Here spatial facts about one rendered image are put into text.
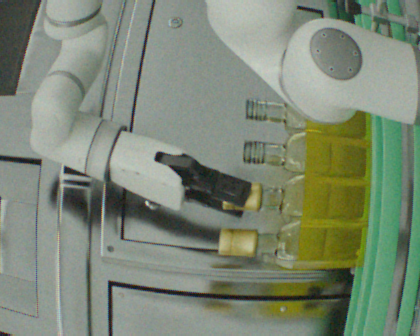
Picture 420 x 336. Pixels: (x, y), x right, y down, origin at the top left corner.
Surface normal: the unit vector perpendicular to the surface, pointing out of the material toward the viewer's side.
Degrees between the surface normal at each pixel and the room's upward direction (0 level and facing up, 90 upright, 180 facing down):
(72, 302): 90
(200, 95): 91
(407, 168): 90
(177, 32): 90
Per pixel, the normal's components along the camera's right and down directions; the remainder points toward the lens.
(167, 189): -0.34, 0.87
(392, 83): 0.06, 0.18
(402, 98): 0.00, 0.46
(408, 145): 0.05, -0.33
